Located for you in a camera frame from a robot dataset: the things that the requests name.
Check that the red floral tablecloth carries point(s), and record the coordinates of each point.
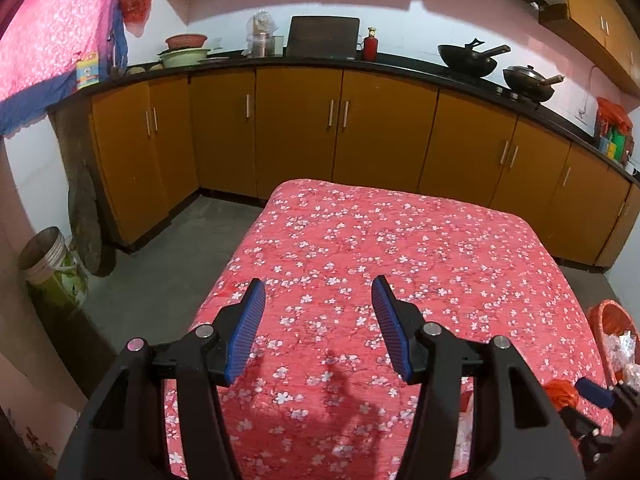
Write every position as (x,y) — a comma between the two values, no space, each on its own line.
(358,333)

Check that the red bag on counter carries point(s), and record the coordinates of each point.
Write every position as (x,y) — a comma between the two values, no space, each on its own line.
(611,115)

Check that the red bottle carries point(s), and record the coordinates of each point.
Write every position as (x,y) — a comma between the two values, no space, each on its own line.
(369,50)

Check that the red basin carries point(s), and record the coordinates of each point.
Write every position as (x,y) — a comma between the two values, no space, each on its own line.
(186,41)

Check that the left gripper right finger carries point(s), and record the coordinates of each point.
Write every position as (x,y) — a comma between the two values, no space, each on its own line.
(516,431)

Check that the pink door curtain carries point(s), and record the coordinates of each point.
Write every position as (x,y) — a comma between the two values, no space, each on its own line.
(42,46)

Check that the lidded black wok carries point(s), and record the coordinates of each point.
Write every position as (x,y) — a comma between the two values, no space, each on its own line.
(525,81)

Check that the red lined waste basket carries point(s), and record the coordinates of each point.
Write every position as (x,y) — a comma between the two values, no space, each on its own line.
(610,319)

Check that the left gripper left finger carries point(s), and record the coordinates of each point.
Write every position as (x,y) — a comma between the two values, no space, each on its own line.
(122,432)

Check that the jar in plastic bag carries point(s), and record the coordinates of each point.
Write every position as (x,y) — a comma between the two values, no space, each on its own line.
(260,35)

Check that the dark cutting board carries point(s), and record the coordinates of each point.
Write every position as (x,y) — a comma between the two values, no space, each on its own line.
(320,36)

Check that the lower wooden cabinets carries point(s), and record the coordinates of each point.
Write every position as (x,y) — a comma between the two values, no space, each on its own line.
(144,145)

